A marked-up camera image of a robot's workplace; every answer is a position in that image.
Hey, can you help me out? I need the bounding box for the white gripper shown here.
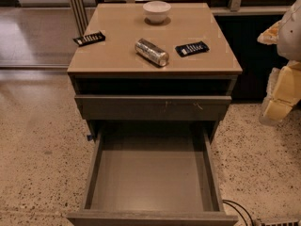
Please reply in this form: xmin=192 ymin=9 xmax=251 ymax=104
xmin=257 ymin=21 xmax=301 ymax=125

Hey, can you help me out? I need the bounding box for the silver redbull can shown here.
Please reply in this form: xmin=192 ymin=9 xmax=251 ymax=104
xmin=135 ymin=39 xmax=169 ymax=67

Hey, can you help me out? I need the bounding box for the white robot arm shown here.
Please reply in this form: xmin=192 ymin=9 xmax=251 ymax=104
xmin=257 ymin=0 xmax=301 ymax=125

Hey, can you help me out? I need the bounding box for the beige drawer cabinet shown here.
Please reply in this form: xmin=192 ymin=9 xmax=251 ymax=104
xmin=68 ymin=3 xmax=242 ymax=137

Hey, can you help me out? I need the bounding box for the open grey middle drawer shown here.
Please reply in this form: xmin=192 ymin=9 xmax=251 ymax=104
xmin=67 ymin=129 xmax=238 ymax=226

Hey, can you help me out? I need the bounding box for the black snack packet right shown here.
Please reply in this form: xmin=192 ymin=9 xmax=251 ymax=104
xmin=175 ymin=41 xmax=210 ymax=57

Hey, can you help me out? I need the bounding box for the black snack packet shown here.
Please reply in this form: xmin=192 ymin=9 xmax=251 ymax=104
xmin=72 ymin=31 xmax=105 ymax=46
xmin=175 ymin=41 xmax=210 ymax=57

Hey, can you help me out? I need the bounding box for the white ceramic bowl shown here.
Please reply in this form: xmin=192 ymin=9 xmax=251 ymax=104
xmin=143 ymin=1 xmax=171 ymax=24

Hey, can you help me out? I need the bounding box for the metal floor vent grille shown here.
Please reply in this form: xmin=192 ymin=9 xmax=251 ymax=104
xmin=254 ymin=218 xmax=301 ymax=226

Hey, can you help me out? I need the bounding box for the black snack packet left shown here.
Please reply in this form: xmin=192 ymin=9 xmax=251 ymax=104
xmin=72 ymin=31 xmax=105 ymax=46

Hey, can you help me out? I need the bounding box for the small blue floor tag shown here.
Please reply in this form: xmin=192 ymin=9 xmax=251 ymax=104
xmin=87 ymin=135 xmax=93 ymax=141

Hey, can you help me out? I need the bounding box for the black floor cable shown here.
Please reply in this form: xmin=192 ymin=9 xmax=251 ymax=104
xmin=221 ymin=199 xmax=256 ymax=226

